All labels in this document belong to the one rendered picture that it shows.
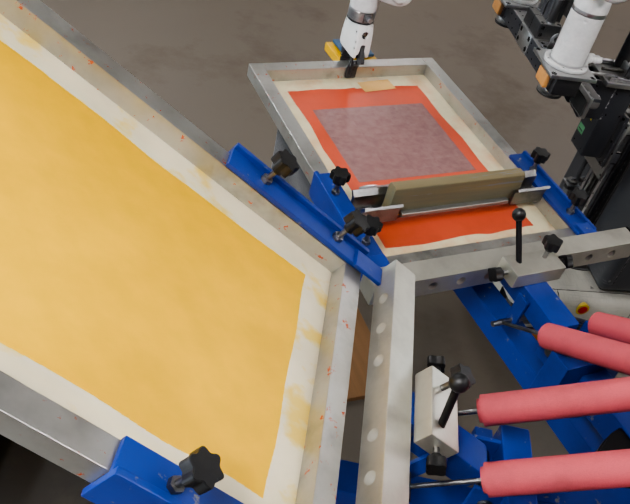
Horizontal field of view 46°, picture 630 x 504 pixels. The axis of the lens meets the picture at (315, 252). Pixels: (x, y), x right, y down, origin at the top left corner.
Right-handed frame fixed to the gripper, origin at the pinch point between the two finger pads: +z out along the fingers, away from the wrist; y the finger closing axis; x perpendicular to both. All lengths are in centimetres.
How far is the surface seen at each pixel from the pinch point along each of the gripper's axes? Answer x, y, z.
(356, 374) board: -11, -39, 98
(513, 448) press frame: 28, -123, -8
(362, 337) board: -20, -24, 99
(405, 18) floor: -173, 225, 109
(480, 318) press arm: 3, -85, 10
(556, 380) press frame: 8, -111, -3
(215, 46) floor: -32, 193, 108
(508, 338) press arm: 3, -94, 6
